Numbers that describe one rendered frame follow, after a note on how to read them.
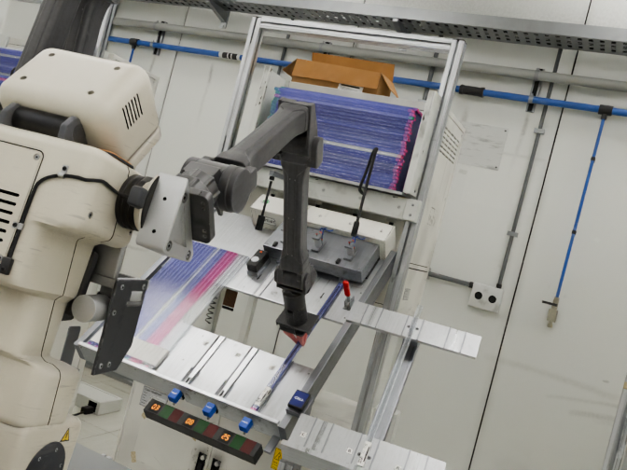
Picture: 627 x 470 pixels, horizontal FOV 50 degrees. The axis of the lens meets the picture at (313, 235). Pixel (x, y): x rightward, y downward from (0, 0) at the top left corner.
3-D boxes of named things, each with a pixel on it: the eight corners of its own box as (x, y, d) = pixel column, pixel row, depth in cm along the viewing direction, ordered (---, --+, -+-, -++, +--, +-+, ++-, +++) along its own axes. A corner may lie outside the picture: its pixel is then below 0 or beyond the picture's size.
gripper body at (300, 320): (287, 310, 186) (284, 290, 182) (320, 320, 182) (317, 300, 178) (275, 325, 182) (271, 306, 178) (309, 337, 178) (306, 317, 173)
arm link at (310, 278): (273, 270, 170) (305, 279, 168) (291, 242, 178) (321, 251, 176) (274, 303, 178) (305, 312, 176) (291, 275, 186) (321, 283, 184)
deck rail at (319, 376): (287, 443, 169) (285, 428, 165) (280, 440, 169) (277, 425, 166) (397, 266, 216) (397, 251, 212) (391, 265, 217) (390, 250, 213)
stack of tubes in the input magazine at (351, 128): (395, 190, 208) (417, 105, 208) (255, 159, 229) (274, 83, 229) (406, 197, 219) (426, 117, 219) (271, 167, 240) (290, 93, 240)
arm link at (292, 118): (283, 86, 147) (326, 94, 144) (280, 144, 154) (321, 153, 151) (175, 166, 111) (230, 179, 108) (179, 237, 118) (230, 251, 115)
